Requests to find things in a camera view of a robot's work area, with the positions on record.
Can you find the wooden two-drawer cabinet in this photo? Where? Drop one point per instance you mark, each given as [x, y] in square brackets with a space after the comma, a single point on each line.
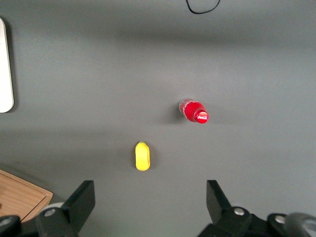
[19, 195]

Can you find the cream plastic tray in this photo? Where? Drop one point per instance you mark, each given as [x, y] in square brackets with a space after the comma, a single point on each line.
[4, 74]

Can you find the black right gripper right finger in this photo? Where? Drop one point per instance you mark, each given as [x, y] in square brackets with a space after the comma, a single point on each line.
[219, 209]

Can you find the red cola bottle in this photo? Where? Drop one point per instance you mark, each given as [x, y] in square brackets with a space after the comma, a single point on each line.
[193, 112]

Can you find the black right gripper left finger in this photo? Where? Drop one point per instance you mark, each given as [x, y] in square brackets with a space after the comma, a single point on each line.
[79, 205]

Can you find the yellow lemon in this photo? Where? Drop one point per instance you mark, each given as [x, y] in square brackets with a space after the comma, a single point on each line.
[142, 156]

